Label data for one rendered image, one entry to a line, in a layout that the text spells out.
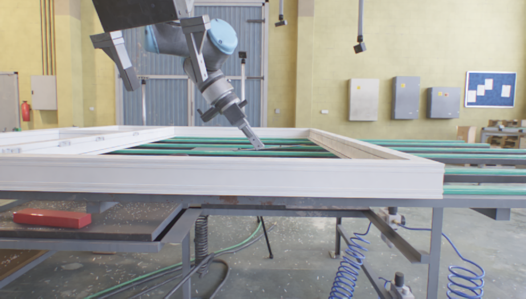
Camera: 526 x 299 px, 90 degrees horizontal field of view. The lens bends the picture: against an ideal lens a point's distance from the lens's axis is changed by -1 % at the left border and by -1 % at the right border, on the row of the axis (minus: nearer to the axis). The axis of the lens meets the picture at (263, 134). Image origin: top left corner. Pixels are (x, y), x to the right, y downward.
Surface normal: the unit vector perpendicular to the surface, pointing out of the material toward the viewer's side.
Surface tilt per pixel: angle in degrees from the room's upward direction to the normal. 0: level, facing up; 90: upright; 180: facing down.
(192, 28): 114
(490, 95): 90
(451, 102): 90
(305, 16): 90
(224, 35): 66
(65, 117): 90
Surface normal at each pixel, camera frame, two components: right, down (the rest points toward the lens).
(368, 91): -0.01, 0.07
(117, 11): -0.10, 0.47
